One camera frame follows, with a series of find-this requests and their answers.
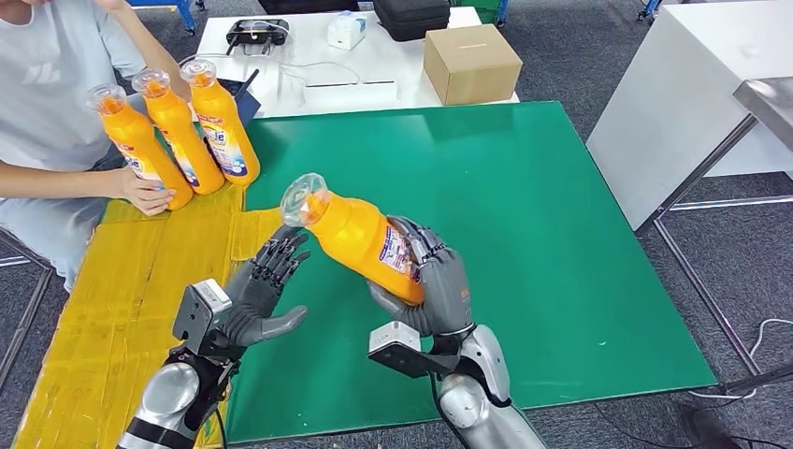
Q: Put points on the blue metal cart frame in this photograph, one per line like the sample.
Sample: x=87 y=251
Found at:
x=186 y=11
x=502 y=9

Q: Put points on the white cabinet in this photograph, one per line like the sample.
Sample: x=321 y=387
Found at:
x=669 y=102

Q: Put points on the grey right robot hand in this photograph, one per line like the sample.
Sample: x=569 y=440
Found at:
x=446 y=297

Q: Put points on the grey metal chair frame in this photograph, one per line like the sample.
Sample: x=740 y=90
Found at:
x=31 y=319

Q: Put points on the brown cardboard box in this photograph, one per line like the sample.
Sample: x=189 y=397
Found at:
x=472 y=68

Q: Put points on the green table mat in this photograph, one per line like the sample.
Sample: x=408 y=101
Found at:
x=526 y=186

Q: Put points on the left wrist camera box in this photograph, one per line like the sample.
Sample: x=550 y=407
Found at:
x=198 y=313

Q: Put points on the white table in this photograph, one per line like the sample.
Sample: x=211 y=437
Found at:
x=390 y=62

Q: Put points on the steel table top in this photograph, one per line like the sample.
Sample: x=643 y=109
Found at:
x=771 y=104

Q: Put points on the person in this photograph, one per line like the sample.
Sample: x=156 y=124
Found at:
x=43 y=93

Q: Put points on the green plastic crate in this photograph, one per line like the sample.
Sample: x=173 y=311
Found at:
x=474 y=5

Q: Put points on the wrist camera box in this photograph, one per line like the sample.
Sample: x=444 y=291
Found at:
x=403 y=353
x=198 y=313

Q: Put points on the yellow tape patch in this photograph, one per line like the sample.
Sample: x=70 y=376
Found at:
x=93 y=310

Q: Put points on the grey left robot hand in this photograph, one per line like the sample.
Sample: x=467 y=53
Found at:
x=254 y=304

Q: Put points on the dark blue tablet case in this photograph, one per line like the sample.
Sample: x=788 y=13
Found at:
x=249 y=106

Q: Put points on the person's left forearm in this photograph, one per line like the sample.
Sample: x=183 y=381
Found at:
x=155 y=52

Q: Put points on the small white tissue box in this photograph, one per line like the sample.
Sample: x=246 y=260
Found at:
x=346 y=31

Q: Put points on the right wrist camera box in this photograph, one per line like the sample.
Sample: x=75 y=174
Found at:
x=403 y=353

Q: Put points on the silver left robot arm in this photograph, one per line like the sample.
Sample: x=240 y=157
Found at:
x=164 y=396

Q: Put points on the person's right forearm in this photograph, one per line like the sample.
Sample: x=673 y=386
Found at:
x=56 y=181

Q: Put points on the orange detergent bottle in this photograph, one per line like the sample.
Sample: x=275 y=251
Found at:
x=180 y=133
x=139 y=149
x=347 y=232
x=220 y=121

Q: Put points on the black hard carrying case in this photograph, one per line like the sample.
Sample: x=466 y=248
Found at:
x=411 y=17

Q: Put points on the black bag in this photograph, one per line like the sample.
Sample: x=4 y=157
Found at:
x=308 y=5

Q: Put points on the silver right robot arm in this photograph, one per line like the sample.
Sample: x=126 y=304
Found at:
x=477 y=409

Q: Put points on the person's right hand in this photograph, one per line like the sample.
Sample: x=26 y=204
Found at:
x=145 y=193

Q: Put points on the grey metal table frame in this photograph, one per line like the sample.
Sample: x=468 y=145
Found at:
x=712 y=162

